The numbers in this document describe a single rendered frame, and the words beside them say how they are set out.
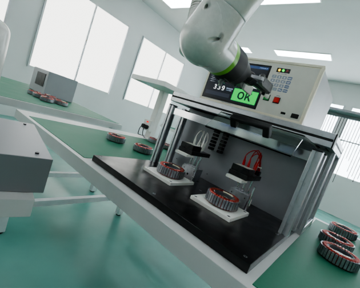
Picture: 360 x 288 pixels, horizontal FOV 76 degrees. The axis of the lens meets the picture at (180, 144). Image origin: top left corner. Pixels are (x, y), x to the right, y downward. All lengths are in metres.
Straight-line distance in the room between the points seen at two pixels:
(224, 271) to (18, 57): 4.98
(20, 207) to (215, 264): 0.41
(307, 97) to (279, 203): 0.40
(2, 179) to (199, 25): 0.49
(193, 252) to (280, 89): 0.63
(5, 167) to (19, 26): 4.70
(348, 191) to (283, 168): 6.16
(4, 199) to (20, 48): 4.71
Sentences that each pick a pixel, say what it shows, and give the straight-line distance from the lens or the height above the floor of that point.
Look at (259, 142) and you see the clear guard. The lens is 0.60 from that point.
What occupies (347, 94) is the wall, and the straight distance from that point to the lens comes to 7.44.
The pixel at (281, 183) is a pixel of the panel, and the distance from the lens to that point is 0.99.
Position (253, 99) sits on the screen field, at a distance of 0.94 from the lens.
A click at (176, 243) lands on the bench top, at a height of 0.73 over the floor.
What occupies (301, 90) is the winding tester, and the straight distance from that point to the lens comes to 0.90.
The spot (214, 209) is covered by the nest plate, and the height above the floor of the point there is 0.78.
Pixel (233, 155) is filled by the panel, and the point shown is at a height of 0.93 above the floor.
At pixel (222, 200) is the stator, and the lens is 0.75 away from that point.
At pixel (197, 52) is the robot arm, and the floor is 1.14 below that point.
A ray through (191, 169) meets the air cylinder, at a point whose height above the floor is 0.81.
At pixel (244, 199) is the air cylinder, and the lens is 0.90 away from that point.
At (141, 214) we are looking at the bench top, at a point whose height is 0.73.
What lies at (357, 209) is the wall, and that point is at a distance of 7.15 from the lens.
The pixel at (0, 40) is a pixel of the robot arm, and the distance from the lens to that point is 0.61.
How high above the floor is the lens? 1.00
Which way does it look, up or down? 6 degrees down
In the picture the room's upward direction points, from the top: 20 degrees clockwise
